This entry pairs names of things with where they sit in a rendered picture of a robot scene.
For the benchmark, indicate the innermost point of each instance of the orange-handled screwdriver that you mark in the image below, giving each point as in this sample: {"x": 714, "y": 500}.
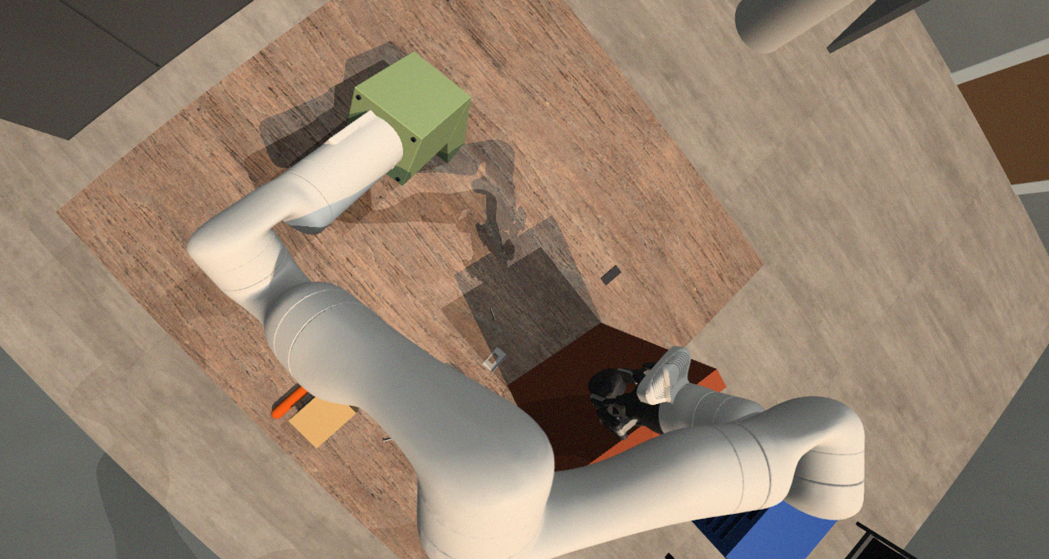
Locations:
{"x": 289, "y": 402}

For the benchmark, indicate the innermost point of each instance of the tan cardboard box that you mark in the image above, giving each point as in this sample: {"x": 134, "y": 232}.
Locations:
{"x": 319, "y": 419}

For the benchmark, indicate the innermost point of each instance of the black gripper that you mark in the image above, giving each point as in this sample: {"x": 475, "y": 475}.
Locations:
{"x": 634, "y": 412}

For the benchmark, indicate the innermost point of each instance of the reddish-brown door slab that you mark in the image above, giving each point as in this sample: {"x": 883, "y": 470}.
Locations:
{"x": 555, "y": 394}

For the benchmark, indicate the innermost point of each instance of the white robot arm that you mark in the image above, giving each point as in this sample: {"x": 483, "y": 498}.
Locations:
{"x": 486, "y": 486}

